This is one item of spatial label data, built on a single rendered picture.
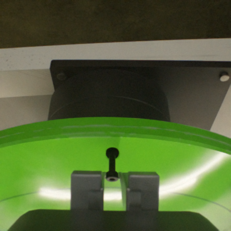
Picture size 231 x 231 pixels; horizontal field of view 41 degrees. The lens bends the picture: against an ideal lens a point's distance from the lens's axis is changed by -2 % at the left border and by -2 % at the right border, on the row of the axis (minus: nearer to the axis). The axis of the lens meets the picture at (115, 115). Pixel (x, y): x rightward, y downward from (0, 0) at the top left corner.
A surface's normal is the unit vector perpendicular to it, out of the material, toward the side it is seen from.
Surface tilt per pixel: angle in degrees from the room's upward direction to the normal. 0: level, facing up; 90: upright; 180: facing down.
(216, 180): 24
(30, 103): 0
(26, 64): 90
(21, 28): 0
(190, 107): 0
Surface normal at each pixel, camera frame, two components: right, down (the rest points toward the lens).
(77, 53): -0.06, -0.59
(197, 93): 0.00, 0.81
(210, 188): 0.21, 0.56
